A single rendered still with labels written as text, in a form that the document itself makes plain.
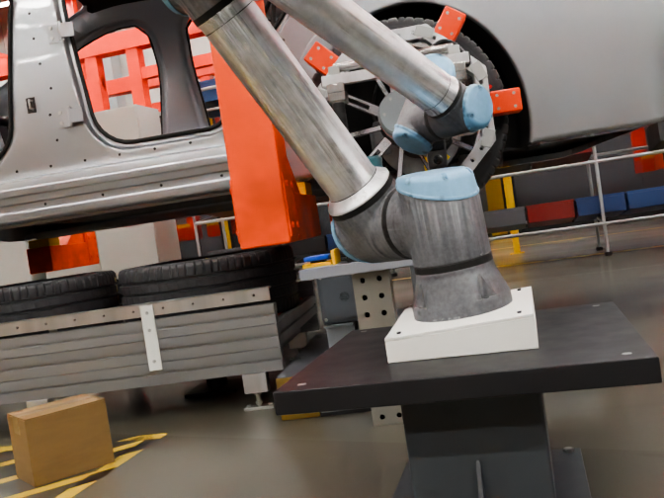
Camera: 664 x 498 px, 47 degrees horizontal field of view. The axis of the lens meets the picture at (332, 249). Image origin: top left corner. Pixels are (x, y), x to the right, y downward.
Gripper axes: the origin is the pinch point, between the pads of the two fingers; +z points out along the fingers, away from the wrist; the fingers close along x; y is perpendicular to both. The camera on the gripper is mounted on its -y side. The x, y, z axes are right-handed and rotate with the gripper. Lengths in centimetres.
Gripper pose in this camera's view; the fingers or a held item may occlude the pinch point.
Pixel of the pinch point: (433, 158)
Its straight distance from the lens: 203.7
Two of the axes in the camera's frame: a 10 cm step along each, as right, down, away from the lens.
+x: -9.9, 1.4, 0.5
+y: -1.1, -9.1, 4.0
